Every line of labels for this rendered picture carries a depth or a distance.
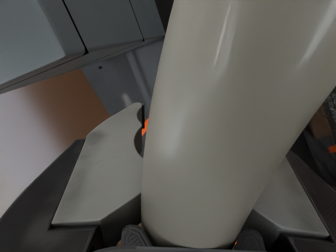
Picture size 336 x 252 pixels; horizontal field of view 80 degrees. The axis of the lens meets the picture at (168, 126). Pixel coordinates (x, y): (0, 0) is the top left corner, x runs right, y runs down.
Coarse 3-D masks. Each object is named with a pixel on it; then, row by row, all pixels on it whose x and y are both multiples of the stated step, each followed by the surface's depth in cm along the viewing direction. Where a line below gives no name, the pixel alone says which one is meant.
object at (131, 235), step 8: (128, 232) 5; (136, 232) 5; (144, 232) 5; (248, 232) 5; (256, 232) 5; (128, 240) 5; (136, 240) 5; (144, 240) 5; (240, 240) 5; (248, 240) 5; (256, 240) 5; (104, 248) 4; (112, 248) 4; (120, 248) 5; (128, 248) 5; (136, 248) 5; (144, 248) 5; (152, 248) 5; (160, 248) 5; (168, 248) 5; (176, 248) 5; (184, 248) 5; (192, 248) 5; (200, 248) 5; (240, 248) 5; (248, 248) 5; (256, 248) 5; (264, 248) 5
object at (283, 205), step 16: (272, 176) 7; (288, 176) 7; (272, 192) 7; (288, 192) 7; (304, 192) 7; (256, 208) 6; (272, 208) 6; (288, 208) 6; (304, 208) 6; (256, 224) 6; (272, 224) 6; (288, 224) 6; (304, 224) 6; (320, 224) 6; (272, 240) 6
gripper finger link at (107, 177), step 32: (96, 128) 9; (128, 128) 9; (96, 160) 7; (128, 160) 8; (64, 192) 6; (96, 192) 6; (128, 192) 6; (64, 224) 5; (96, 224) 6; (128, 224) 7
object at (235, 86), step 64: (192, 0) 3; (256, 0) 2; (320, 0) 2; (192, 64) 3; (256, 64) 2; (320, 64) 2; (192, 128) 3; (256, 128) 3; (192, 192) 4; (256, 192) 4
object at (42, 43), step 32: (0, 0) 29; (32, 0) 28; (64, 0) 34; (96, 0) 44; (128, 0) 63; (0, 32) 31; (32, 32) 30; (64, 32) 32; (96, 32) 41; (128, 32) 57; (160, 32) 95; (0, 64) 33; (32, 64) 32; (64, 64) 42
